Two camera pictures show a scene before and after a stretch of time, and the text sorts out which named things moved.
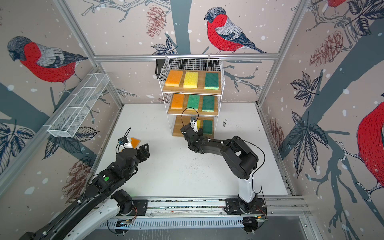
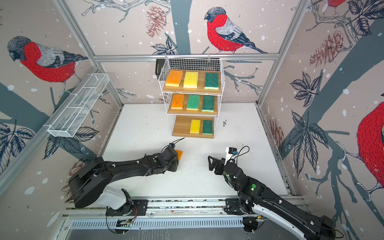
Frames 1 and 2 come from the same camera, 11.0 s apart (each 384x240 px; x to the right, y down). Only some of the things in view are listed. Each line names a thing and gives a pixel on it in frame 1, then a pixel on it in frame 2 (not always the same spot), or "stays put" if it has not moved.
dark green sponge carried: [211, 81] stays put
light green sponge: [193, 101] stays put
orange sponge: [177, 101] stays put
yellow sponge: [191, 79] stays put
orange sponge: [135, 142] to [179, 154]
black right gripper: [199, 134] to [220, 164]
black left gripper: [143, 152] to [176, 162]
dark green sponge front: [208, 103] stays put
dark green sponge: [207, 127] stays put
